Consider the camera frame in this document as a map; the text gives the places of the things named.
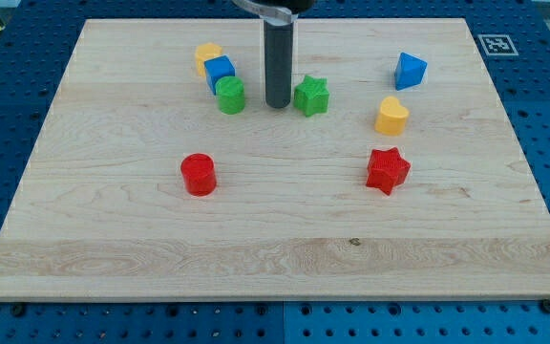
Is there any black robot tool mount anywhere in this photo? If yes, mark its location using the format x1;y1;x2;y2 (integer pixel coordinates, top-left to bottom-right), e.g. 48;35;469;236
232;0;314;24

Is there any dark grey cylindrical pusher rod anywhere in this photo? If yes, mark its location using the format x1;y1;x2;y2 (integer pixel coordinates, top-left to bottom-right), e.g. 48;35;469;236
264;21;294;109

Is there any green star block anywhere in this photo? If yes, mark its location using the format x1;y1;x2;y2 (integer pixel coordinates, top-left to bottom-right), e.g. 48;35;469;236
293;75;329;118

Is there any red star block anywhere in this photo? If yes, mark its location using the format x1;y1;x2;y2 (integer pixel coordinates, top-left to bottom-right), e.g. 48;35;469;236
366;147;412;196

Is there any blue cube block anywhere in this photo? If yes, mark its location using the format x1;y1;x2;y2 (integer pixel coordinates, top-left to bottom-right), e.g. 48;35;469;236
203;55;236;95

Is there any green cylinder block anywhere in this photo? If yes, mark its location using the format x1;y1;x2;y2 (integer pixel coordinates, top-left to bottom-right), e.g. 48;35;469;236
216;76;245;115

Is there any yellow hexagon block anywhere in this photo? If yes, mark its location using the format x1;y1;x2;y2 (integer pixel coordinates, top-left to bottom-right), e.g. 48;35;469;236
194;42;223;77

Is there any blue triangular prism block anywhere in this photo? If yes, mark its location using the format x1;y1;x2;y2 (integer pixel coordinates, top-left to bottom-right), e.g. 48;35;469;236
394;53;428;91

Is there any yellow heart block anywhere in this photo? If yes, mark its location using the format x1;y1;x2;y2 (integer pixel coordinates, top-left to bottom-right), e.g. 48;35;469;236
374;96;410;136

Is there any red cylinder block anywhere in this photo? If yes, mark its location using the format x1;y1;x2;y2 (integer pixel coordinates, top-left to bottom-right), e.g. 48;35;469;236
180;153;217;196

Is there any light wooden board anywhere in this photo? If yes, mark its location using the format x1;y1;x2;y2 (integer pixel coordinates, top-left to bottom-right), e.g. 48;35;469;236
0;18;550;303

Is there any white fiducial marker tag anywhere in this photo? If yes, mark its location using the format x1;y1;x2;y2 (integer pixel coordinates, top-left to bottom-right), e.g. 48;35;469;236
477;33;518;56

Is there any black bolt front left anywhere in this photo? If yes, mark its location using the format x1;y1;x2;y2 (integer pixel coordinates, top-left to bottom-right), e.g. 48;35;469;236
10;303;27;318

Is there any black bolt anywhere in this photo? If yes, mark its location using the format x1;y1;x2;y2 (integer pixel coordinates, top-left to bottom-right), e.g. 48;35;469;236
539;299;550;314
10;303;27;318

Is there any black bolt front right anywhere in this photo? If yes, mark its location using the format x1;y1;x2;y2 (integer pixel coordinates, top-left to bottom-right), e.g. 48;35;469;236
539;299;550;314

